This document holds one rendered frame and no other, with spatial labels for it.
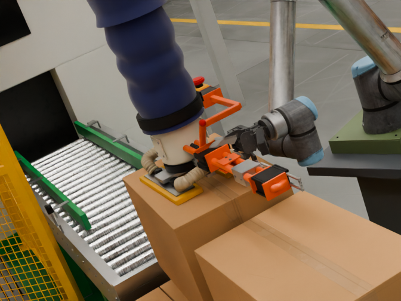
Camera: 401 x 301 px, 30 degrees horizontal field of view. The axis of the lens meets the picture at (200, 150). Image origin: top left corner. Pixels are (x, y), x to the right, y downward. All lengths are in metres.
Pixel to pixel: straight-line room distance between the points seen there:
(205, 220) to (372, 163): 0.82
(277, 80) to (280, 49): 0.10
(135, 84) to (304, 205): 0.65
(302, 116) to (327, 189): 2.09
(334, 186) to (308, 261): 2.48
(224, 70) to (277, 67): 3.63
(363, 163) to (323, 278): 1.03
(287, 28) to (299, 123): 0.34
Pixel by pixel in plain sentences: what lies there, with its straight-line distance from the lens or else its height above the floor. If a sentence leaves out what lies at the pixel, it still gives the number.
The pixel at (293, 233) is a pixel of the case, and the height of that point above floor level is 0.94.
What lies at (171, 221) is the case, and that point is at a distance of 2.30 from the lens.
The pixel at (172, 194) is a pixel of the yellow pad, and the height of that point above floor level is 1.03.
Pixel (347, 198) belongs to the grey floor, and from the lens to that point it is 4.28.
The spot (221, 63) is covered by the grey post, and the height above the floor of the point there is 0.42.
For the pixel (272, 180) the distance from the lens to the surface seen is 1.96.
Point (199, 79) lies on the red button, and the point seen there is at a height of 1.04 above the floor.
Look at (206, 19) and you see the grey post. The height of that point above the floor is 0.79.
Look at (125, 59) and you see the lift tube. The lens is 2.37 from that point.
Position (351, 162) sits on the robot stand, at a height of 0.75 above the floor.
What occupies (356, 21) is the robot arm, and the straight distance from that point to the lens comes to 2.55.
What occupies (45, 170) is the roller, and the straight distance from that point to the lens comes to 4.80.
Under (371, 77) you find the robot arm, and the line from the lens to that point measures 2.84.
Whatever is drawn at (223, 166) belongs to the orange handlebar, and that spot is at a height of 1.15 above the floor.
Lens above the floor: 1.97
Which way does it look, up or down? 20 degrees down
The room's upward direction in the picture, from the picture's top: 21 degrees counter-clockwise
